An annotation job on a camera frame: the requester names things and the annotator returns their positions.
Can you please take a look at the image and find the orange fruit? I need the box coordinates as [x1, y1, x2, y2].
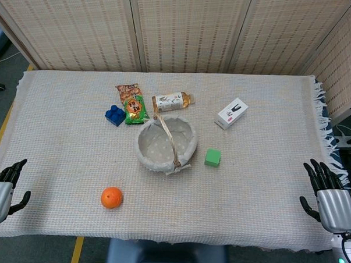
[100, 186, 124, 209]

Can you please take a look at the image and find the green snack packet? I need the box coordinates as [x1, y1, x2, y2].
[122, 94, 151, 126]

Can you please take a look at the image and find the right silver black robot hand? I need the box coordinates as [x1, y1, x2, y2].
[297, 158, 351, 234]

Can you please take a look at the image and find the brown snack packet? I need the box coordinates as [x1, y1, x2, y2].
[114, 82, 144, 105]

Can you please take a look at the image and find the beige woven screen panel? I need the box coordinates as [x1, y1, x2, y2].
[228, 0, 351, 80]
[125, 0, 254, 78]
[0, 0, 144, 74]
[297, 0, 351, 126]

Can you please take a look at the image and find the fabric-lined basket with handle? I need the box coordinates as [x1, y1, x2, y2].
[135, 111, 201, 177]

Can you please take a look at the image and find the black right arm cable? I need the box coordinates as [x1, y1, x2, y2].
[341, 231, 351, 263]

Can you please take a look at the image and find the white metal stand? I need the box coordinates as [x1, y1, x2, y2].
[335, 133, 351, 149]

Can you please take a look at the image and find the green cube block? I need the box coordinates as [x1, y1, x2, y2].
[204, 148, 222, 168]

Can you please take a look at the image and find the blue toy building brick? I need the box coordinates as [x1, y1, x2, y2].
[104, 104, 127, 127]

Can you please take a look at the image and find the tea bottle with white label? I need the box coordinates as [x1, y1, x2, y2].
[151, 90, 196, 115]

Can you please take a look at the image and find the white cardboard product box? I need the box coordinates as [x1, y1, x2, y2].
[214, 97, 250, 132]

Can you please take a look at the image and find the beige waffle weave tablecloth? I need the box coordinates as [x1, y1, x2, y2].
[0, 61, 351, 254]

